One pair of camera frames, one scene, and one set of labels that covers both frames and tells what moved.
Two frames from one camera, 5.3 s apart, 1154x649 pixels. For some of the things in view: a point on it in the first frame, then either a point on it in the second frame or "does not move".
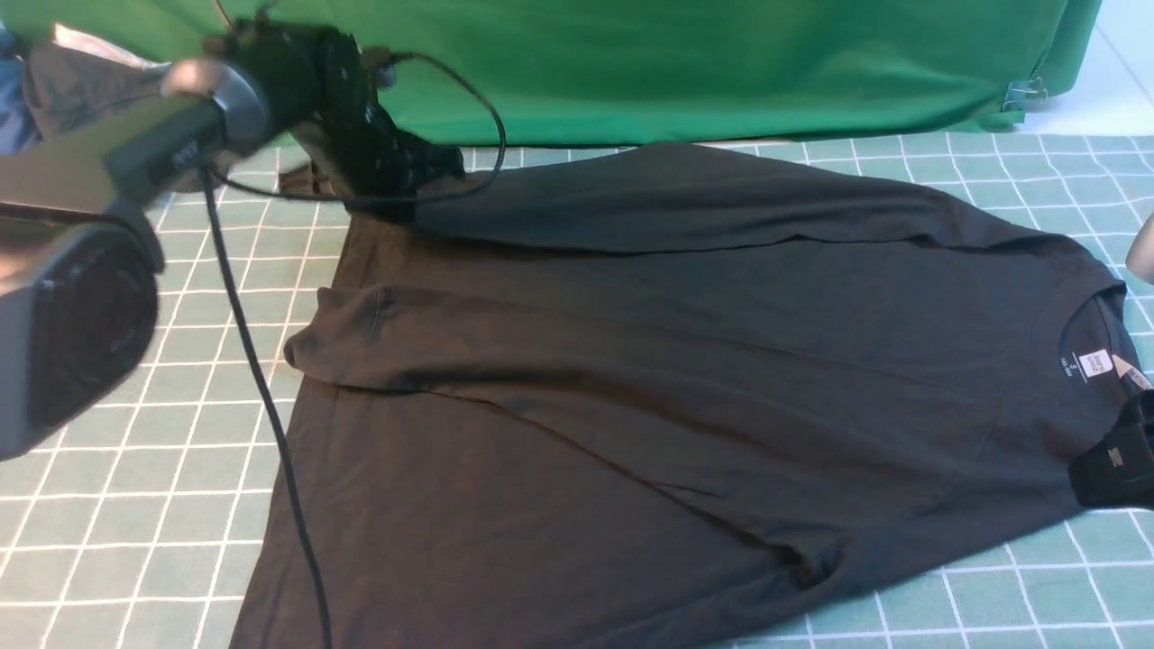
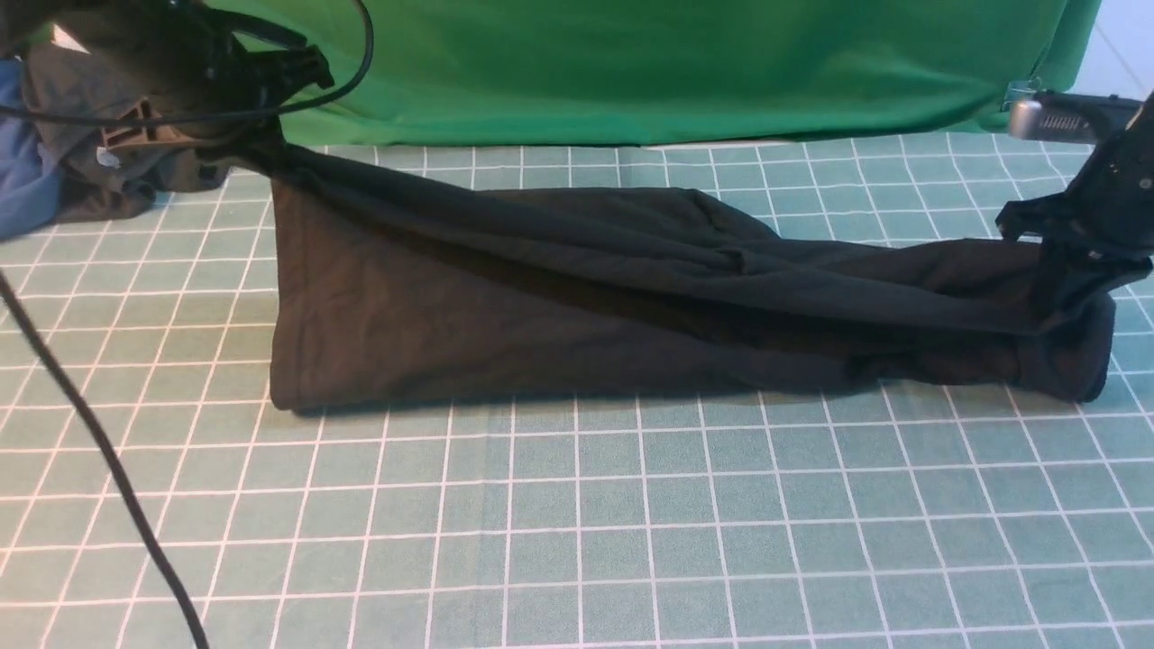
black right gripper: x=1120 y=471 → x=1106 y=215
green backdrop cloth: x=548 y=72 does not move
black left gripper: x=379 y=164 → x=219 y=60
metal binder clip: x=1023 y=95 does not move
